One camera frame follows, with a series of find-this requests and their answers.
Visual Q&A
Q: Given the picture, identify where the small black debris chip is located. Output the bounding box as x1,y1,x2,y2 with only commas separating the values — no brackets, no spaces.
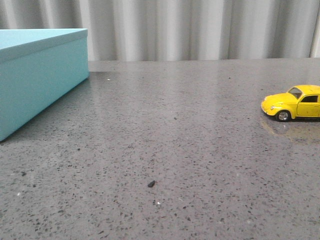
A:
147,180,156,188

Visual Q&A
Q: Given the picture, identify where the light blue storage box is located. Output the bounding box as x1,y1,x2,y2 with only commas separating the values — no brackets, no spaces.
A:
0,28,89,141

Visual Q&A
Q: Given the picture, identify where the grey pleated curtain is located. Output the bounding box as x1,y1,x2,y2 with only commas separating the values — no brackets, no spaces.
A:
0,0,320,62

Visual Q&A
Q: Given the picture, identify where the yellow toy beetle car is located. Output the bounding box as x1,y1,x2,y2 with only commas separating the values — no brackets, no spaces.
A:
261,85,320,122

